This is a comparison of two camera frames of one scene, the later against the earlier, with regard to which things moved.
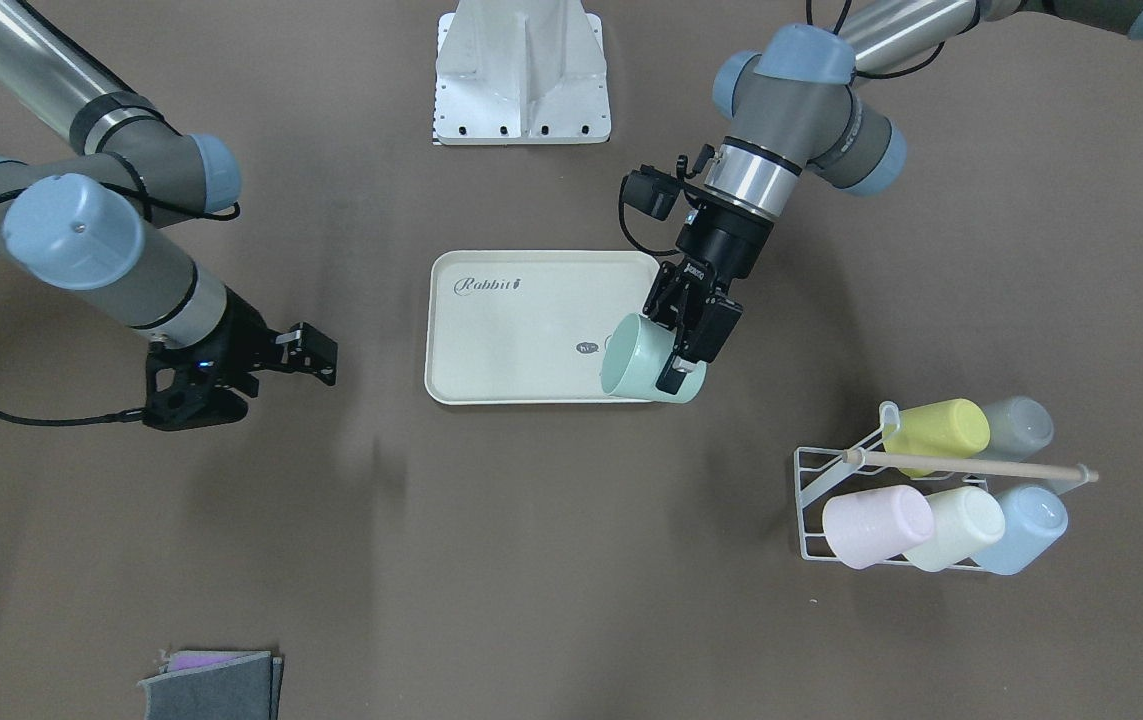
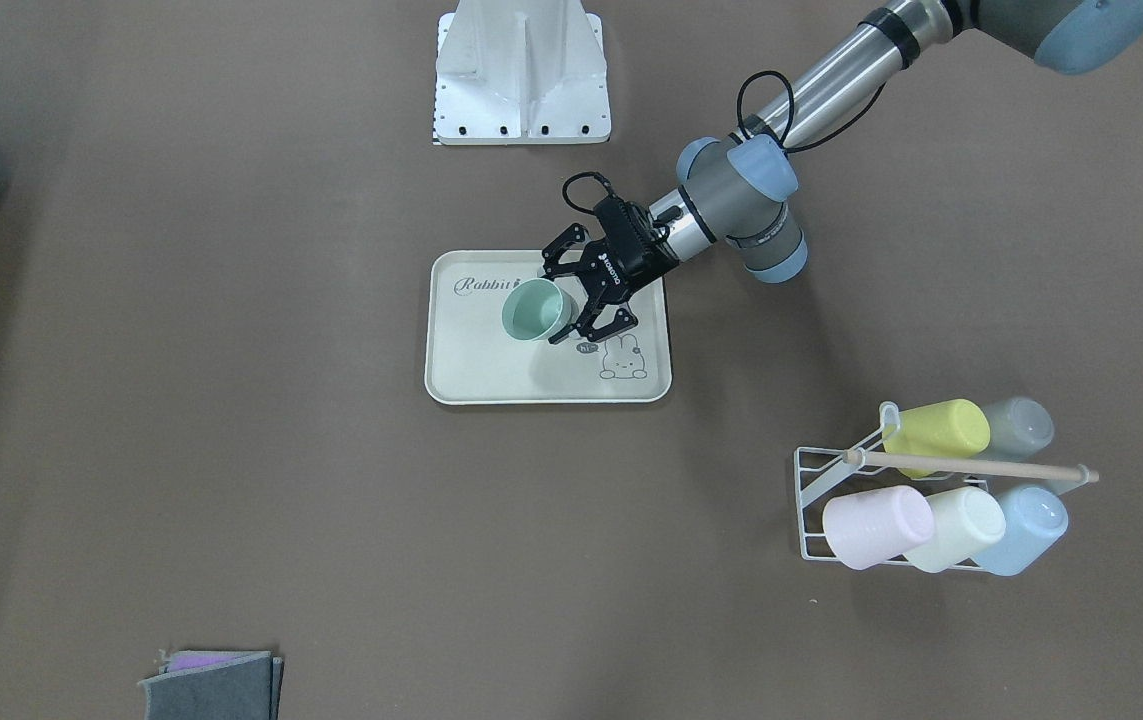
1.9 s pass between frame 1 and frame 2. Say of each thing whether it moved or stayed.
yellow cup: stayed
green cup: moved
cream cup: stayed
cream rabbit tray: stayed
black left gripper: moved
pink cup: stayed
